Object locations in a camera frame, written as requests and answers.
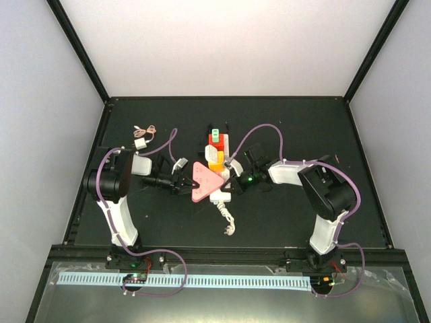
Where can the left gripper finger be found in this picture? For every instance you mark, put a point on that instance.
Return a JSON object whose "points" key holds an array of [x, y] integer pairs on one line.
{"points": [[189, 183], [184, 191]]}

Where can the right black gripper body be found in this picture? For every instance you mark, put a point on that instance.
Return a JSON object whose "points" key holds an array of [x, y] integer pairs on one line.
{"points": [[242, 187]]}

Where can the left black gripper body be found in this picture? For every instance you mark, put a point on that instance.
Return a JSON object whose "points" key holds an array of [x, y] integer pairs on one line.
{"points": [[173, 184]]}

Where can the white long power strip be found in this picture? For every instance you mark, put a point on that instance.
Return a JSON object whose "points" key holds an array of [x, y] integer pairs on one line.
{"points": [[218, 195]]}

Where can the pink triangular power strip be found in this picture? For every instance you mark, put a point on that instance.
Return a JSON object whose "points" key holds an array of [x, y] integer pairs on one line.
{"points": [[208, 182]]}

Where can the white USB charger plug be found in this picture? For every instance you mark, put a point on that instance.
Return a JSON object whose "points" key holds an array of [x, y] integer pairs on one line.
{"points": [[140, 143]]}

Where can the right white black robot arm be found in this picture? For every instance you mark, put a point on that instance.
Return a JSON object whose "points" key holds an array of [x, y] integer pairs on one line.
{"points": [[331, 194]]}

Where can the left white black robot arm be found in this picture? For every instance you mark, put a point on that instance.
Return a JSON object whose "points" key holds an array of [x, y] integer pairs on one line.
{"points": [[107, 180]]}

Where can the yellow cube socket adapter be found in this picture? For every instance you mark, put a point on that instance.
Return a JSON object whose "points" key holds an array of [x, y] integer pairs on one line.
{"points": [[218, 166]]}

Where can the red cube socket adapter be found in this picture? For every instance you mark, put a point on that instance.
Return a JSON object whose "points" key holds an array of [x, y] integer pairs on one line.
{"points": [[219, 145]]}

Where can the green white plug adapter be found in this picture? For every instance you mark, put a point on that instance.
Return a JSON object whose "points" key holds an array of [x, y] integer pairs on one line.
{"points": [[215, 136]]}

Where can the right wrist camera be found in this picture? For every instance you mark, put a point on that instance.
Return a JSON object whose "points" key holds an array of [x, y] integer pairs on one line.
{"points": [[235, 166]]}

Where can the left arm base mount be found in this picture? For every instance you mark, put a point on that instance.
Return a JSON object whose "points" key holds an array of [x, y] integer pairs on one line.
{"points": [[118, 258]]}

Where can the white slotted cable duct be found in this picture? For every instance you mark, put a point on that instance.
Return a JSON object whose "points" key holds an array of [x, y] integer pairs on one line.
{"points": [[295, 283]]}

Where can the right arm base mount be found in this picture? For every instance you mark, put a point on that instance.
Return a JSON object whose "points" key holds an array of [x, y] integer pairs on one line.
{"points": [[306, 260]]}

